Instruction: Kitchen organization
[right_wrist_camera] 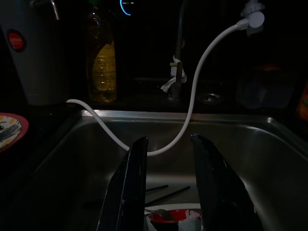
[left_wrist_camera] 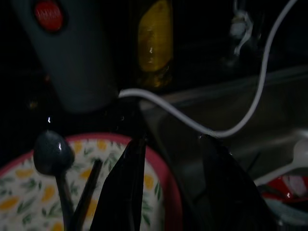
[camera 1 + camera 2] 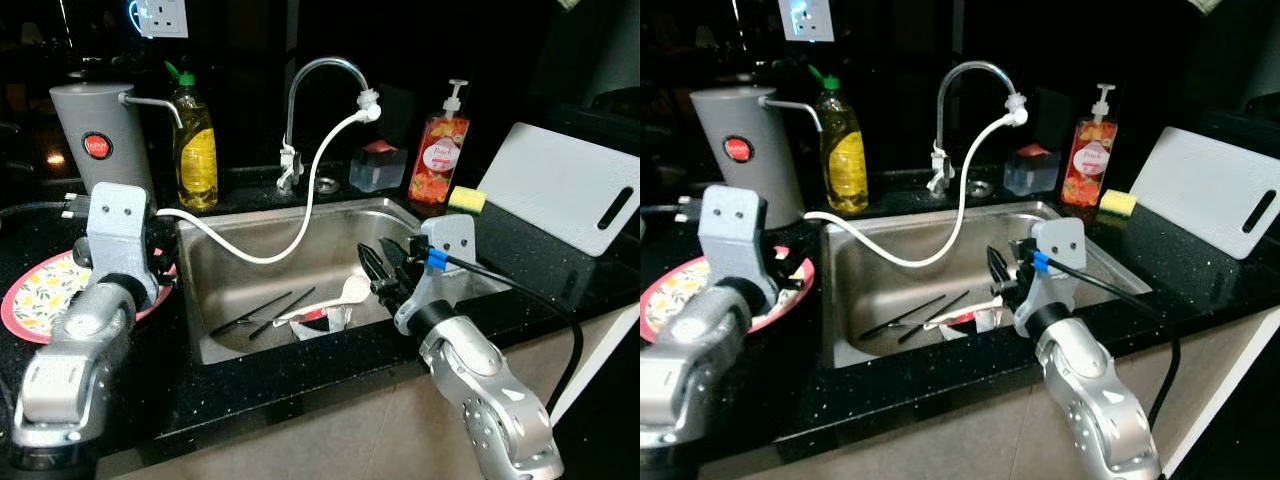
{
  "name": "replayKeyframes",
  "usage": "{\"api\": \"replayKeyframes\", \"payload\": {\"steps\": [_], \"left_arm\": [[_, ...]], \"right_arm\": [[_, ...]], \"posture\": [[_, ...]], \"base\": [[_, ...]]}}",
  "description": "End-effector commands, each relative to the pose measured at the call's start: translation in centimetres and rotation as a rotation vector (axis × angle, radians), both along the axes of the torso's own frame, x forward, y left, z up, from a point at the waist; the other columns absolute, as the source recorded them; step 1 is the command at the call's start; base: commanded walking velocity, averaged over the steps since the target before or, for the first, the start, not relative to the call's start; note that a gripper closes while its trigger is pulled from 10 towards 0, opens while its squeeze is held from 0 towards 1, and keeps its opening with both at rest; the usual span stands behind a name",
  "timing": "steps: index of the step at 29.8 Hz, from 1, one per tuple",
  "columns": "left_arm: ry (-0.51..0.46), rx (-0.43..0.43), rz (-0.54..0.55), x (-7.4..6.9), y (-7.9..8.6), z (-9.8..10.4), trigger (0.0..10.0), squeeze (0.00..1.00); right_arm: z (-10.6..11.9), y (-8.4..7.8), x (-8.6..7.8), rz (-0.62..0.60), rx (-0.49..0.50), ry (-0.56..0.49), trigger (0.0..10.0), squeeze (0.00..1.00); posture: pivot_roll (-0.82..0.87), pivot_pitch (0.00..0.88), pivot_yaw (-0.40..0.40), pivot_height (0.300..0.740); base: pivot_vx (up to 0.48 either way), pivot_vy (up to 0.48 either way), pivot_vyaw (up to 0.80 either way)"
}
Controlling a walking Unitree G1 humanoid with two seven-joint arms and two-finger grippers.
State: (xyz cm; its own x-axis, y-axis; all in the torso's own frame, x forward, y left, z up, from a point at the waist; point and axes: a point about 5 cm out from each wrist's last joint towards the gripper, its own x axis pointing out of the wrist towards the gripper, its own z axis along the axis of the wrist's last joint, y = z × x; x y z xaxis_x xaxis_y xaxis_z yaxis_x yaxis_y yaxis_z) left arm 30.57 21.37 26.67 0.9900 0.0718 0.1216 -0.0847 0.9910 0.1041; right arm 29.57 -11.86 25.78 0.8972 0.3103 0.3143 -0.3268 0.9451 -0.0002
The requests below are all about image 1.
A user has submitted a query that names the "black chopstick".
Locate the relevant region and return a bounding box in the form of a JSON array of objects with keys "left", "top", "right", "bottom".
[{"left": 145, "top": 185, "right": 191, "bottom": 205}]

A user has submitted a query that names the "yellow dish soap bottle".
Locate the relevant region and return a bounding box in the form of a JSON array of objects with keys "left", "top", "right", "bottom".
[{"left": 86, "top": 0, "right": 118, "bottom": 104}]

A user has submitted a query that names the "round metal countertop cap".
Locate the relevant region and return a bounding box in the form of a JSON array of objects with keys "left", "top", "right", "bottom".
[{"left": 196, "top": 92, "right": 224, "bottom": 105}]

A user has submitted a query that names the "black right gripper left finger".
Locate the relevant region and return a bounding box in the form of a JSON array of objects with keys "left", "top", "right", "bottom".
[{"left": 96, "top": 136, "right": 149, "bottom": 231}]

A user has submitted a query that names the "metal spoon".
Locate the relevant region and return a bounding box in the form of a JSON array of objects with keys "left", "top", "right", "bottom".
[{"left": 144, "top": 208, "right": 176, "bottom": 221}]

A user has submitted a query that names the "stainless steel sink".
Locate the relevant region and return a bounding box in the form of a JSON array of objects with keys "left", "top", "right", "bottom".
[{"left": 21, "top": 109, "right": 308, "bottom": 231}]

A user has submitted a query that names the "red hand soap pump bottle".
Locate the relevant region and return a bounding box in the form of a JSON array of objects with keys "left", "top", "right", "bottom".
[{"left": 295, "top": 81, "right": 308, "bottom": 122}]

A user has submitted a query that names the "pink floral plate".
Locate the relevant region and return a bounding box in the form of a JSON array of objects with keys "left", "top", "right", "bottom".
[{"left": 0, "top": 112, "right": 29, "bottom": 154}]

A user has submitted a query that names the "grey water filter canister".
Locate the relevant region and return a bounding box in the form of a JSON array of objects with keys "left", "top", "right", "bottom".
[{"left": 0, "top": 0, "right": 72, "bottom": 106}]

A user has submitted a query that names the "clear plastic container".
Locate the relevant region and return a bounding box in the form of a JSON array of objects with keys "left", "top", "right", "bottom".
[{"left": 235, "top": 68, "right": 296, "bottom": 110}]

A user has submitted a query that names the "white flexible hose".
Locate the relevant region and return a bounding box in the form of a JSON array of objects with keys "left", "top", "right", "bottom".
[{"left": 66, "top": 20, "right": 248, "bottom": 157}]

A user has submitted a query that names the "chrome gooseneck faucet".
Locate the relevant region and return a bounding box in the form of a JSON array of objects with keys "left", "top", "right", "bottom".
[{"left": 160, "top": 0, "right": 191, "bottom": 101}]

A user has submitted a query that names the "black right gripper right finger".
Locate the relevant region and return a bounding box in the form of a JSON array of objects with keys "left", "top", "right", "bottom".
[{"left": 190, "top": 133, "right": 263, "bottom": 231}]

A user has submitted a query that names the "white faucet hose adapter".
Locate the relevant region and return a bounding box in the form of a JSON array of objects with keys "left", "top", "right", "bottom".
[{"left": 239, "top": 0, "right": 267, "bottom": 37}]

